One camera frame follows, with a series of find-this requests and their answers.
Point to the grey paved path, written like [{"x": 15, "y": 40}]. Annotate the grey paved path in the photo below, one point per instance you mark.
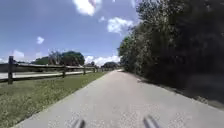
[{"x": 120, "y": 96}]

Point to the grey road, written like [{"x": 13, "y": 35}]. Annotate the grey road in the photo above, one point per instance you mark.
[{"x": 26, "y": 75}]

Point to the row of dark trees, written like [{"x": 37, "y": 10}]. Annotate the row of dark trees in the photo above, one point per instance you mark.
[{"x": 176, "y": 40}]

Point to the robot's own part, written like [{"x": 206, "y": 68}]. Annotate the robot's own part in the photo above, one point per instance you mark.
[
  {"x": 150, "y": 122},
  {"x": 80, "y": 123}
]

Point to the group of distant trees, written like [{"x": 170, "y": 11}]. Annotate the group of distant trees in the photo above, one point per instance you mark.
[{"x": 66, "y": 58}]

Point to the wooden rail fence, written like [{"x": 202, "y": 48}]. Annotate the wooden rail fence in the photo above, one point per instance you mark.
[{"x": 40, "y": 67}]

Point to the green grass strip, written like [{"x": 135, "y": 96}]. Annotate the green grass strip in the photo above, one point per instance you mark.
[{"x": 30, "y": 95}]

